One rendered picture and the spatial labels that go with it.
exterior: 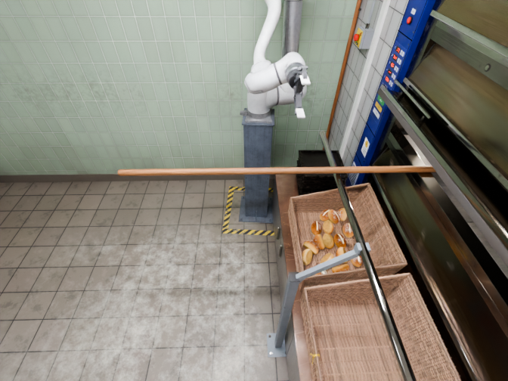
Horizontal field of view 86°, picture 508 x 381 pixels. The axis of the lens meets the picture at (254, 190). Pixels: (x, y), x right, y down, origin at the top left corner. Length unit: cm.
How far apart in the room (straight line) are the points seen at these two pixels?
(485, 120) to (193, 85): 188
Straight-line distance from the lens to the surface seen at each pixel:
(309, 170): 122
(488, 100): 119
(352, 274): 147
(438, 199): 133
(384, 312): 95
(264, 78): 135
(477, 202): 96
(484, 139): 114
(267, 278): 222
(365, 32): 197
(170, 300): 223
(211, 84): 234
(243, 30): 219
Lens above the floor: 199
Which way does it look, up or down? 46 degrees down
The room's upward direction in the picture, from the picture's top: 1 degrees clockwise
